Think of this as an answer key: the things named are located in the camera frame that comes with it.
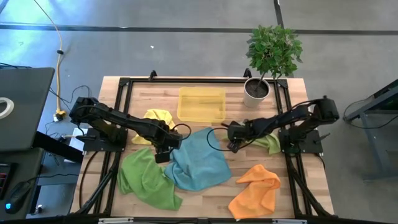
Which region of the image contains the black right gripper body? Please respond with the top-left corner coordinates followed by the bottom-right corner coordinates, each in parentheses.
top-left (228, 121), bottom-right (249, 144)

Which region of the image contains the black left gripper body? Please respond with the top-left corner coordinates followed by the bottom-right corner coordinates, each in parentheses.
top-left (154, 146), bottom-right (172, 165)

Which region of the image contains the grass green microfiber towel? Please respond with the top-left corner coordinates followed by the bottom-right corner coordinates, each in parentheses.
top-left (117, 147), bottom-right (183, 212)

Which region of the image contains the lime green microfiber towel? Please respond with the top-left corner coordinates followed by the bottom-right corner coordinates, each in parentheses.
top-left (222, 130), bottom-right (282, 156)

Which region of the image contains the blue microfiber towel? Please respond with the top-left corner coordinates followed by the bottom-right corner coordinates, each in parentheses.
top-left (164, 126), bottom-right (233, 192)

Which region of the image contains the yellow microfiber towel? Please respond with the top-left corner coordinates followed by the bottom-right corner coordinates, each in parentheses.
top-left (131, 108), bottom-right (177, 146)

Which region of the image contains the orange microfiber towel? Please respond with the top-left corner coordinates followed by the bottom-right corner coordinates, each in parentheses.
top-left (228, 164), bottom-right (282, 220)

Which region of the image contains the yellow translucent plastic bin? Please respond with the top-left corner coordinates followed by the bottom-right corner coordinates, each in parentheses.
top-left (176, 86), bottom-right (227, 123)

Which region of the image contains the white flat box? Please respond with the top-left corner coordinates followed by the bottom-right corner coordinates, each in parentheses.
top-left (68, 127), bottom-right (90, 154)

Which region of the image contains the green plant in white pot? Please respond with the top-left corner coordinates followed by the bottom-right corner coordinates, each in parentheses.
top-left (243, 24), bottom-right (304, 109)

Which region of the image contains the black side desk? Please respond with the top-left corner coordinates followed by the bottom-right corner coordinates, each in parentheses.
top-left (0, 130), bottom-right (85, 222)

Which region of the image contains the black metal side table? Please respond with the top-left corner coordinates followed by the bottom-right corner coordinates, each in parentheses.
top-left (343, 79), bottom-right (398, 183)

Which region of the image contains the black computer mouse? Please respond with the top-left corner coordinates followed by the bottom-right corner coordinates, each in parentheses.
top-left (4, 181), bottom-right (32, 215)

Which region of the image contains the white tape roll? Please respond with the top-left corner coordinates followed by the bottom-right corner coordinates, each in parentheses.
top-left (0, 96), bottom-right (15, 120)

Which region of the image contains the black keyboard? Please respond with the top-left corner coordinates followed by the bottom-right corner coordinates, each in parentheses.
top-left (0, 161), bottom-right (16, 200)

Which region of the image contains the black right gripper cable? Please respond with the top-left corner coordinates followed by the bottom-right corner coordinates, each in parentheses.
top-left (206, 126), bottom-right (233, 152)

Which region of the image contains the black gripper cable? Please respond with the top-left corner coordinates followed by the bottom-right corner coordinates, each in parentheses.
top-left (172, 123), bottom-right (193, 141)
top-left (206, 126), bottom-right (233, 152)

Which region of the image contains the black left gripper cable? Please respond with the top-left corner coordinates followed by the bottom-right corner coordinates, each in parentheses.
top-left (172, 123), bottom-right (193, 141)

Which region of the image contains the black aluminium table frame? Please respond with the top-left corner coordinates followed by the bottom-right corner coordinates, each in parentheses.
top-left (68, 67), bottom-right (336, 224)

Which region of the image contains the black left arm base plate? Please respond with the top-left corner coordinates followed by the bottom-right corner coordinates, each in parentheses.
top-left (76, 126), bottom-right (129, 153)

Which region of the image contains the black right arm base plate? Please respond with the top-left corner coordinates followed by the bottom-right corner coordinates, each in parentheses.
top-left (278, 128), bottom-right (324, 156)

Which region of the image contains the white metal bracket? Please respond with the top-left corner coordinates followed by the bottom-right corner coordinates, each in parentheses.
top-left (272, 218), bottom-right (308, 224)
top-left (98, 217), bottom-right (134, 224)

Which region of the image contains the yellow extension cable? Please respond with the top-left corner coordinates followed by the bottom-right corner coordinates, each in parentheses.
top-left (32, 0), bottom-right (68, 121)

